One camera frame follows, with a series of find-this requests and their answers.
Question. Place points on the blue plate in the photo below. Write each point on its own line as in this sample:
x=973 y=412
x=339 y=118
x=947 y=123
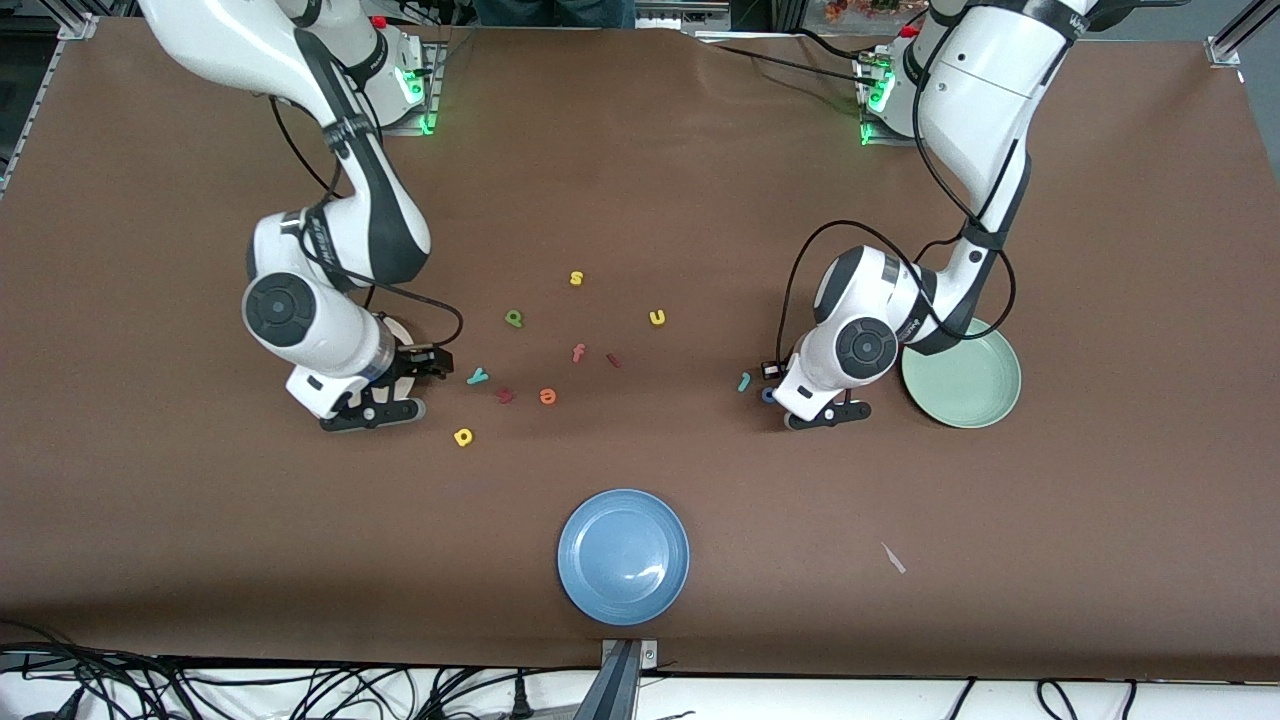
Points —
x=623 y=557

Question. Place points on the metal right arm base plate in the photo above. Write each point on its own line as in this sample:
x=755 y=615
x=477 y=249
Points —
x=432 y=95

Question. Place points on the green plate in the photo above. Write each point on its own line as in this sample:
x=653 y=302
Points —
x=975 y=385

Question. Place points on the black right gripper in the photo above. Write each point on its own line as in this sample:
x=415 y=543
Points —
x=414 y=362

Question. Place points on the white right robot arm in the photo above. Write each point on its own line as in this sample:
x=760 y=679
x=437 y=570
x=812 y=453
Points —
x=300 y=320

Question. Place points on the grey metal camera mount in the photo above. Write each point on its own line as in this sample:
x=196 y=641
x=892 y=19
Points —
x=622 y=675

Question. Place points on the beige brown plate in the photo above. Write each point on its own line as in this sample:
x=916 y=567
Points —
x=398 y=330

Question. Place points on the white paper scrap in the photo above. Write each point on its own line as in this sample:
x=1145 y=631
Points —
x=893 y=558

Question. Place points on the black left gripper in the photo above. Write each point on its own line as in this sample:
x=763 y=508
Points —
x=783 y=369

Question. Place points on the aluminium frame profile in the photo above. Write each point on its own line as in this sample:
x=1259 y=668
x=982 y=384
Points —
x=1235 y=38

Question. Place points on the orange dried flowers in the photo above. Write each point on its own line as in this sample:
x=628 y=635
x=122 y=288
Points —
x=860 y=8

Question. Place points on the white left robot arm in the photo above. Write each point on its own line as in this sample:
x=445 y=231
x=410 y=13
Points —
x=980 y=110

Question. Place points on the teal letter y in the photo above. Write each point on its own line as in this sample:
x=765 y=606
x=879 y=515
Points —
x=478 y=377

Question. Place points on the person in blue jeans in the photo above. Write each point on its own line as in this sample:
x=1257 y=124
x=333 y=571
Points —
x=550 y=10

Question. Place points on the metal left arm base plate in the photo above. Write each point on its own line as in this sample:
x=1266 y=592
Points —
x=872 y=135

